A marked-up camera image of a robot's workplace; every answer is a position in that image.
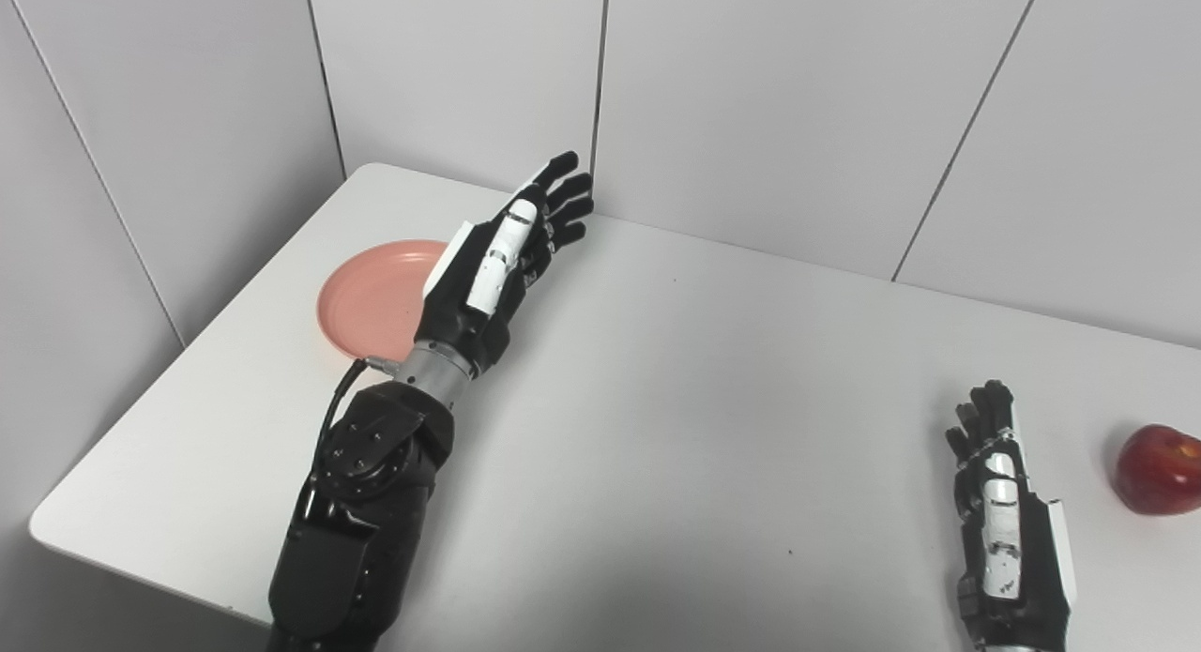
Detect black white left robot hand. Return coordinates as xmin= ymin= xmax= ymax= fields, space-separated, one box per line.
xmin=415 ymin=151 xmax=596 ymax=376

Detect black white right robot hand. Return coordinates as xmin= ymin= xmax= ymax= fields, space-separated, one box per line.
xmin=945 ymin=380 xmax=1078 ymax=652

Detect pink round plate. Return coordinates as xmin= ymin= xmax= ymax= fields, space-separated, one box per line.
xmin=316 ymin=239 xmax=451 ymax=360

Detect red apple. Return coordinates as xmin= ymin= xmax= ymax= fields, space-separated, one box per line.
xmin=1114 ymin=424 xmax=1201 ymax=517

